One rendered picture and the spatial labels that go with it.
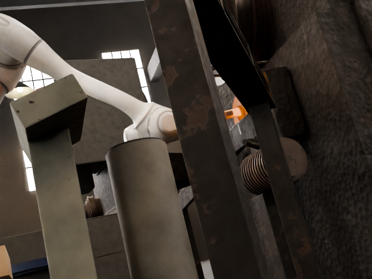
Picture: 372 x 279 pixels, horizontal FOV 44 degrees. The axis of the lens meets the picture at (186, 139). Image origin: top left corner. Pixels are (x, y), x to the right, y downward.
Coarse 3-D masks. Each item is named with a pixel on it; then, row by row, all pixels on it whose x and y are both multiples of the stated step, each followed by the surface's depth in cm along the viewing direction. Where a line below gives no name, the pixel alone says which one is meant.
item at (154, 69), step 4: (156, 52) 1166; (152, 56) 1206; (156, 56) 1173; (152, 60) 1212; (156, 60) 1178; (148, 64) 1255; (152, 64) 1218; (156, 64) 1184; (160, 64) 1170; (148, 68) 1261; (152, 68) 1225; (156, 68) 1190; (160, 68) 1194; (148, 72) 1268; (152, 72) 1231; (156, 72) 1212; (160, 72) 1219; (148, 76) 1276; (152, 76) 1238; (156, 76) 1242; (152, 80) 1261; (156, 80) 1268
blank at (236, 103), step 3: (234, 99) 175; (237, 99) 172; (234, 102) 175; (237, 102) 172; (234, 105) 176; (237, 105) 173; (240, 105) 171; (240, 108) 174; (243, 108) 174; (243, 111) 175; (243, 114) 175; (246, 114) 167; (234, 117) 177; (237, 117) 175; (240, 117) 175; (234, 120) 178; (237, 120) 175
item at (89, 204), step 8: (96, 176) 616; (96, 184) 632; (96, 192) 647; (88, 200) 619; (96, 200) 619; (88, 208) 611; (96, 208) 607; (104, 208) 593; (88, 216) 611; (96, 216) 606
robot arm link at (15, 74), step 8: (0, 64) 154; (24, 64) 160; (0, 72) 154; (8, 72) 156; (16, 72) 158; (0, 80) 154; (8, 80) 156; (16, 80) 160; (0, 88) 155; (8, 88) 158; (0, 96) 155
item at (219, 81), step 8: (232, 0) 159; (240, 0) 159; (248, 0) 160; (232, 8) 160; (240, 8) 159; (248, 8) 160; (240, 16) 159; (248, 16) 160; (240, 24) 158; (248, 24) 160; (248, 32) 161; (248, 40) 163; (216, 80) 183
